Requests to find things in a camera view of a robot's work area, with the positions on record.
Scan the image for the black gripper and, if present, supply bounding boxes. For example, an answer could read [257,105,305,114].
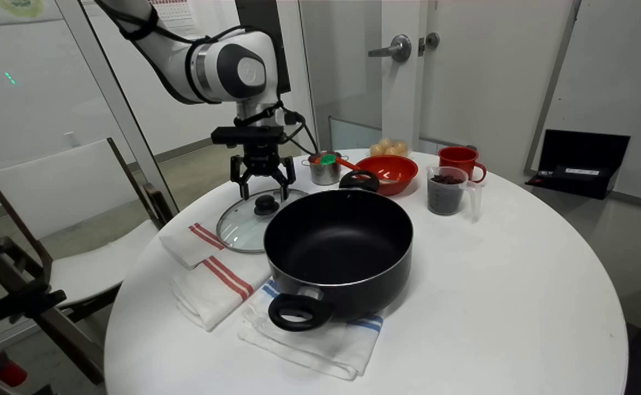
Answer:
[228,142,299,202]

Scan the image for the glass lid with black knob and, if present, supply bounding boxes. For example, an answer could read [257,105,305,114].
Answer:
[214,188,312,255]

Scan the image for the white towel with red stripes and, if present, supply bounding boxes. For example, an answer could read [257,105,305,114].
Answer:
[170,251,271,335]
[156,206,228,271]

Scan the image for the white door with frosted glass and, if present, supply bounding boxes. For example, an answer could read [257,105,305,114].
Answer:
[295,0,426,151]

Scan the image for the pile of beige buns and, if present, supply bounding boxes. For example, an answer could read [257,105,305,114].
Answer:
[369,139,412,160]

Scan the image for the red bowl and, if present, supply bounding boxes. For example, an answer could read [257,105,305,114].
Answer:
[348,154,420,197]

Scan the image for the grey cup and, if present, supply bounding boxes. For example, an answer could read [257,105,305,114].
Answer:
[426,165,482,222]

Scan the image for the white towel with blue stripes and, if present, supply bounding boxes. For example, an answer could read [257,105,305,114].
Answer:
[235,282,384,384]

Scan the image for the red mug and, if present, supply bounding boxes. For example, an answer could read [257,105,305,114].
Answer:
[436,146,490,184]

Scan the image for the silver door lock knob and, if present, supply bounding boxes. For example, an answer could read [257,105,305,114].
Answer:
[416,32,440,58]

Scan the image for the open black case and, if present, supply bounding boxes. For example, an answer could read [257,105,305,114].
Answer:
[524,128,631,202]

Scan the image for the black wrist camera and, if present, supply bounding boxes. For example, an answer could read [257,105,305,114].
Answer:
[211,125,288,150]

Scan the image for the black cable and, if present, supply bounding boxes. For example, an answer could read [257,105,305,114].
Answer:
[263,102,324,158]

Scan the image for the black pot with handles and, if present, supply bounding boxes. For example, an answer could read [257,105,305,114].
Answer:
[263,171,415,335]

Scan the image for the silver door lever handle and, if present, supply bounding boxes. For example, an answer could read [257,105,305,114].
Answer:
[366,34,415,66]

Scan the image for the white chair with dark frame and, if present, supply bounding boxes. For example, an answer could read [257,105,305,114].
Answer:
[0,137,180,386]

